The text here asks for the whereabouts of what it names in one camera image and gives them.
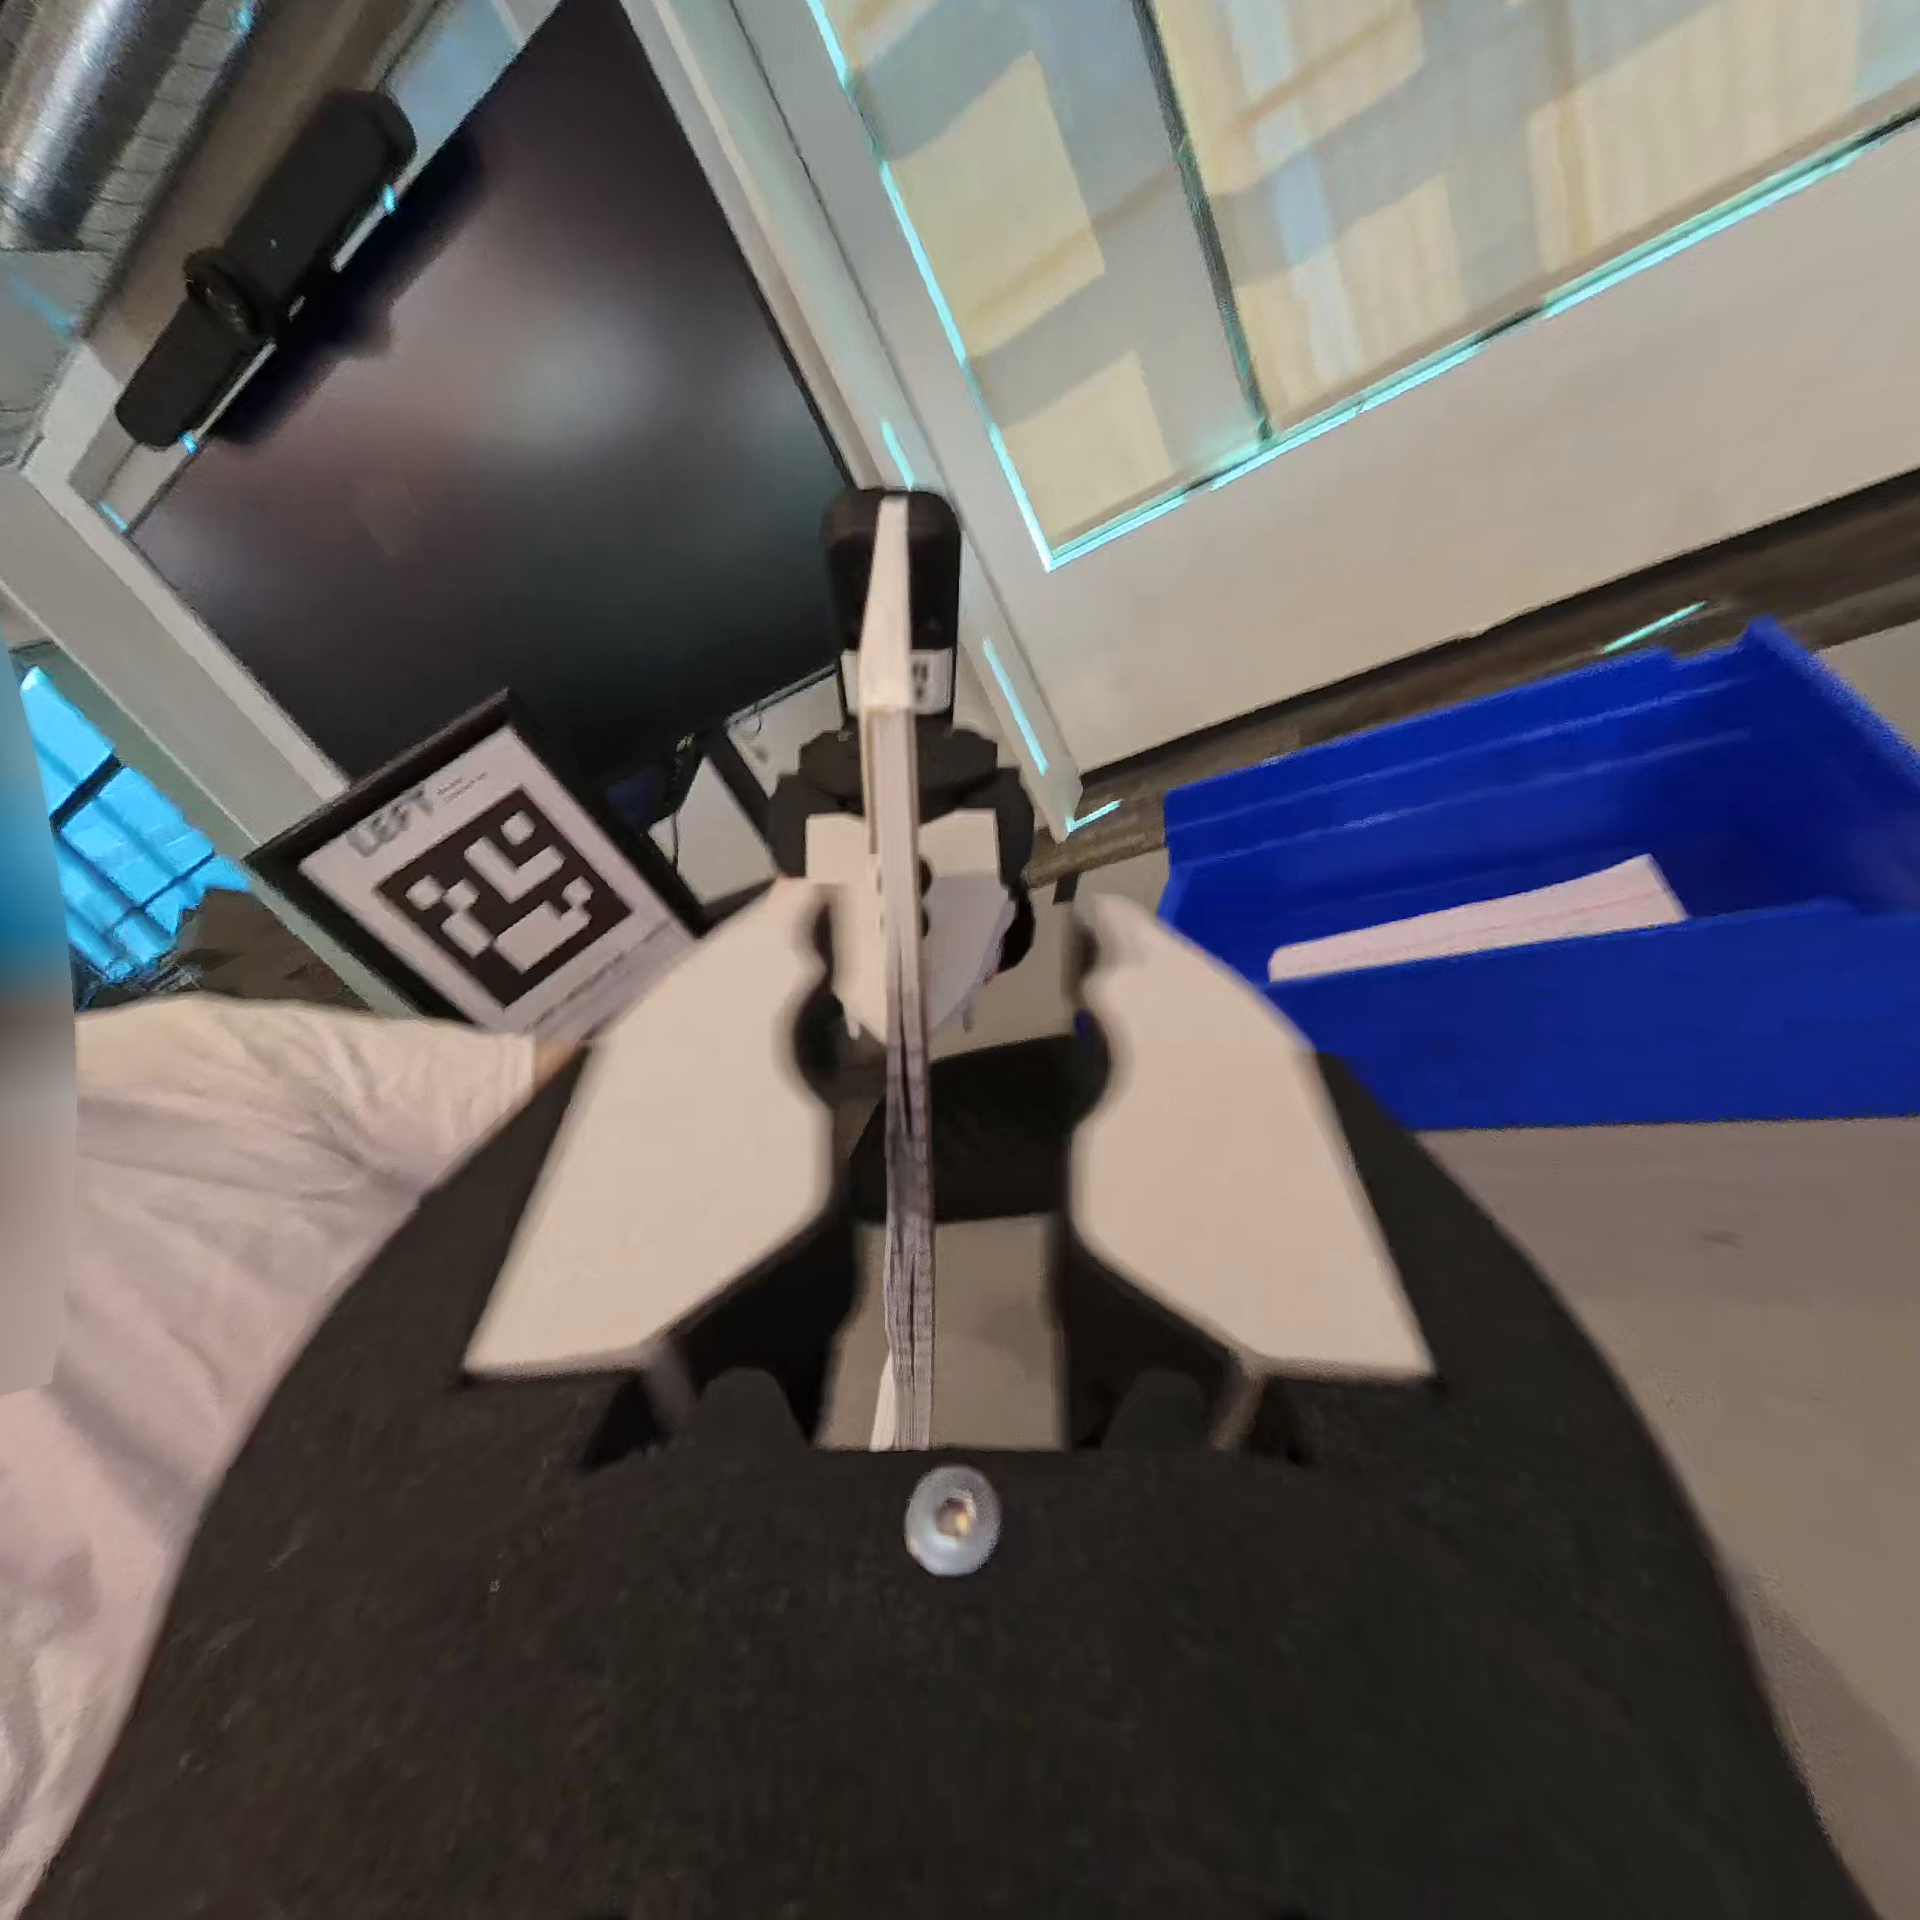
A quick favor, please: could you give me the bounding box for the white lined notepad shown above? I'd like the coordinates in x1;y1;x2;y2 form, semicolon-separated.
847;495;945;1454

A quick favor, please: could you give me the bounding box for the person's white shirt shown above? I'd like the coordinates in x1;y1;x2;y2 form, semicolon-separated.
0;997;578;1910

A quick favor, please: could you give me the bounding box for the blue plastic bin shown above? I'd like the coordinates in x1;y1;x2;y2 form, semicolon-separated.
1160;615;1920;1135

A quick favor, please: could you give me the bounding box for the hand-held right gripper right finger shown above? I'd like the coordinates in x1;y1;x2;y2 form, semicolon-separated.
1064;891;1437;1444

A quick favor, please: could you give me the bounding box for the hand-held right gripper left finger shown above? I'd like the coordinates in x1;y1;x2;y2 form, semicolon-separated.
461;882;847;1427

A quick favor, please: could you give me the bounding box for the window with roller blind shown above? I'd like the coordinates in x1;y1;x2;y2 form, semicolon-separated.
808;0;1920;570

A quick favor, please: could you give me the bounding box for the large black wall screen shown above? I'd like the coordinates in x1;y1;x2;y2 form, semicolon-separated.
127;0;856;781

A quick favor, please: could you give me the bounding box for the silver ventilation duct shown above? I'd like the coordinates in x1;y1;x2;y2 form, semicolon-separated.
0;0;256;249

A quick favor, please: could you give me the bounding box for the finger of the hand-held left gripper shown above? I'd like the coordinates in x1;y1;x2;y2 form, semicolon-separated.
918;809;1011;1041
805;809;888;1051

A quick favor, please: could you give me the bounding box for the framed tag sign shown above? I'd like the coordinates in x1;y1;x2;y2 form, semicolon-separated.
246;691;706;1037

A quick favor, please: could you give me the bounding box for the torn written notepad sheet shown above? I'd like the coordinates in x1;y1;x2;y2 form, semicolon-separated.
1266;855;1691;985

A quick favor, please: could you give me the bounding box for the black webcam bar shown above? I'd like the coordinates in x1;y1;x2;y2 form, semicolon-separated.
112;90;422;452

